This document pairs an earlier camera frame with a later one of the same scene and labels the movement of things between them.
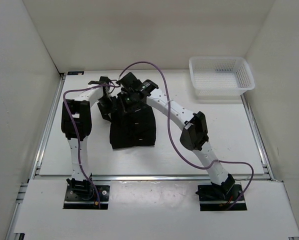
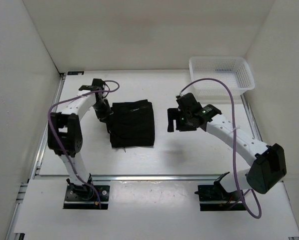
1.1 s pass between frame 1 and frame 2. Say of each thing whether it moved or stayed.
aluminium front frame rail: stayed
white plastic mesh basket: stayed
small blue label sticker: stayed
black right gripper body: moved
